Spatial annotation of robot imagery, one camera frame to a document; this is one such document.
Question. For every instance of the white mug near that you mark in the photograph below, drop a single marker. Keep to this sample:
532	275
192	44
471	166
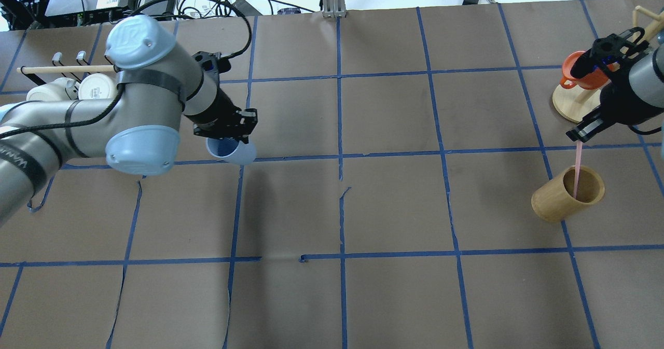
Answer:
61	89

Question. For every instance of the white mug far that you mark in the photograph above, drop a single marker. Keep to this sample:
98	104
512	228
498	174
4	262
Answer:
97	86

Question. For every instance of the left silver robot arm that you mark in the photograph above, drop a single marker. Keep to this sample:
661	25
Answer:
137	130

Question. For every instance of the wooden mug tree stand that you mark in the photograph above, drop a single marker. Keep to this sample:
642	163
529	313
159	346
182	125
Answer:
574	103

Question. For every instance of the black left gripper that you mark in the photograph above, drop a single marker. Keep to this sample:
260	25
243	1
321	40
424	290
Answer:
216	111

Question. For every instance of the bamboo cylinder holder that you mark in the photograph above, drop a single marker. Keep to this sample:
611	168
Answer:
568	193

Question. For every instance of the black wire mug rack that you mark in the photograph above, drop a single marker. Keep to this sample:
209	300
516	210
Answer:
83	66

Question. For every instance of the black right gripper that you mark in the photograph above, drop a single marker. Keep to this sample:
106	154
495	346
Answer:
619	109

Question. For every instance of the light blue plastic cup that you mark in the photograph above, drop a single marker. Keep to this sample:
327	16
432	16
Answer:
231	150

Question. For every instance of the orange mug on tree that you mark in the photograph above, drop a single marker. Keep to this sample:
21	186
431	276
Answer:
579	69

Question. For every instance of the white mug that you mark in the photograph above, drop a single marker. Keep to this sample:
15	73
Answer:
97	86
61	89

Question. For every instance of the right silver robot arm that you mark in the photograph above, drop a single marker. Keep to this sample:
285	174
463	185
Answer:
631	98

